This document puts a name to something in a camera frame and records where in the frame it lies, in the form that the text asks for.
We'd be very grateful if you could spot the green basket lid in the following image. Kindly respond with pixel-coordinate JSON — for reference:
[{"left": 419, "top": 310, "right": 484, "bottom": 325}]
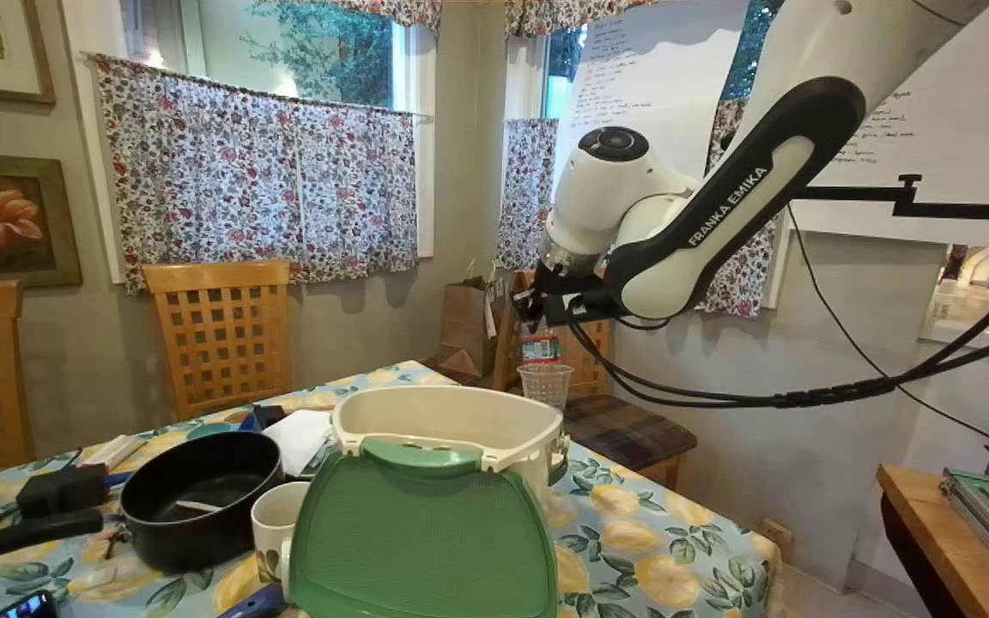
[{"left": 286, "top": 452, "right": 560, "bottom": 618}]

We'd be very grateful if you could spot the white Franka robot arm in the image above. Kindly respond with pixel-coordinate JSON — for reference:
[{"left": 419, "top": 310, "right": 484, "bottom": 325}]
[{"left": 516, "top": 0, "right": 989, "bottom": 325}]

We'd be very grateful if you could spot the wooden side table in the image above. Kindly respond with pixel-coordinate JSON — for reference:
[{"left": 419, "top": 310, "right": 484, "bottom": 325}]
[{"left": 877, "top": 462, "right": 989, "bottom": 618}]

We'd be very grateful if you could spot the white plastic basket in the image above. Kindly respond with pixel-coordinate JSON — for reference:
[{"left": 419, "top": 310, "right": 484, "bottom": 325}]
[{"left": 334, "top": 385, "right": 565, "bottom": 494}]

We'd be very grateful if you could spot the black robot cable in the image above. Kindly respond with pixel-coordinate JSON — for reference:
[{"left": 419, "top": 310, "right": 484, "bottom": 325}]
[{"left": 565, "top": 201, "right": 989, "bottom": 474}]

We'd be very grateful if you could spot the wooden chair by curtain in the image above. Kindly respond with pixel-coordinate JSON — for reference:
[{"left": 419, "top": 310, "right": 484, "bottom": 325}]
[{"left": 143, "top": 260, "right": 291, "bottom": 419}]

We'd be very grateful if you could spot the lemon pattern tablecloth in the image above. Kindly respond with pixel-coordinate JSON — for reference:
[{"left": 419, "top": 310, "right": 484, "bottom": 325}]
[{"left": 0, "top": 362, "right": 776, "bottom": 618}]

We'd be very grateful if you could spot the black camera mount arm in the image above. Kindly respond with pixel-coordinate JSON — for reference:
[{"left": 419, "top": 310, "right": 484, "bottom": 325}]
[{"left": 800, "top": 176, "right": 989, "bottom": 220}]

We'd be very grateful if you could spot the floral window curtain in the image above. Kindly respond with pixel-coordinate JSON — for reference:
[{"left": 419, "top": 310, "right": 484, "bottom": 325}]
[{"left": 94, "top": 56, "right": 419, "bottom": 291}]

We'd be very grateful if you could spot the white mug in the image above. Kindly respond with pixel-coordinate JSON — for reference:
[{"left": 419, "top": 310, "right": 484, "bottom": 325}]
[{"left": 250, "top": 482, "right": 309, "bottom": 580}]

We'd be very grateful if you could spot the black cooking pot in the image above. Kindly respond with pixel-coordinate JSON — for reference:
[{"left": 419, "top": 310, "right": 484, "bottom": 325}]
[{"left": 121, "top": 434, "right": 280, "bottom": 573}]

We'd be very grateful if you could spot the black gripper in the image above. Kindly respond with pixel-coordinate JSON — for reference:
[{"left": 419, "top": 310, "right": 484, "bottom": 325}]
[{"left": 511, "top": 266, "right": 617, "bottom": 328}]

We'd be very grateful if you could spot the whiteboard with writing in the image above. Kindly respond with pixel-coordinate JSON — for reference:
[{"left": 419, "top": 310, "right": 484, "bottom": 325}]
[{"left": 557, "top": 0, "right": 989, "bottom": 248}]

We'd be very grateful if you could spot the flower picture frame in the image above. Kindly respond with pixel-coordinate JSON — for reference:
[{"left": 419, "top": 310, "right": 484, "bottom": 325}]
[{"left": 0, "top": 156, "right": 81, "bottom": 288}]

